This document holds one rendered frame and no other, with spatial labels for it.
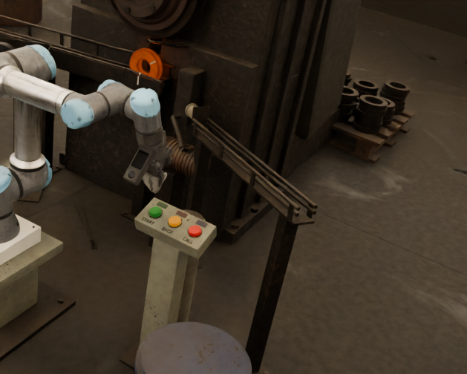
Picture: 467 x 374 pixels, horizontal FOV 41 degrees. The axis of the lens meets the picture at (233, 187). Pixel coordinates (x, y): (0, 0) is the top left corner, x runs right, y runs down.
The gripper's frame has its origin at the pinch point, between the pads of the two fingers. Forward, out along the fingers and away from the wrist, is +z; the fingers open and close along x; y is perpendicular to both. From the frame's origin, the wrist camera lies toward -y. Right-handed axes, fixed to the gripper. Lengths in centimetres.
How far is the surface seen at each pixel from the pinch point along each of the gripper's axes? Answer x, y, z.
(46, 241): 42, -13, 37
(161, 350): -26.6, -36.9, 15.5
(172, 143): 31, 53, 37
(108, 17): 85, 86, 12
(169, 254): -8.9, -6.8, 18.2
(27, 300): 44, -28, 56
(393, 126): -20, 233, 143
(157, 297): -6.6, -13.1, 35.8
